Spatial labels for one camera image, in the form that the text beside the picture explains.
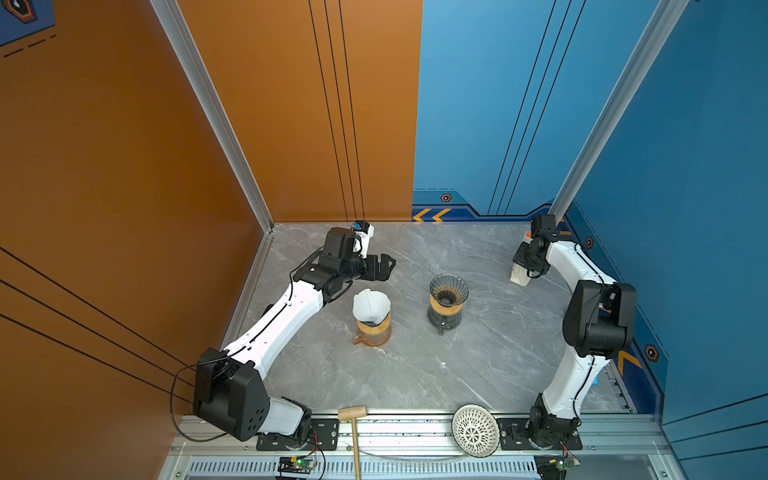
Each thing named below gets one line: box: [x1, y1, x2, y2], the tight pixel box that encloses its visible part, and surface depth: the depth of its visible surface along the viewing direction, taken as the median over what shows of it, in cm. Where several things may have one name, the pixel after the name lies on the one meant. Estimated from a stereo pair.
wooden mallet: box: [338, 405, 368, 480], surface depth 77 cm
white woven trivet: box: [452, 404, 501, 458], surface depth 74 cm
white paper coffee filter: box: [352, 288, 391, 325], surface depth 83 cm
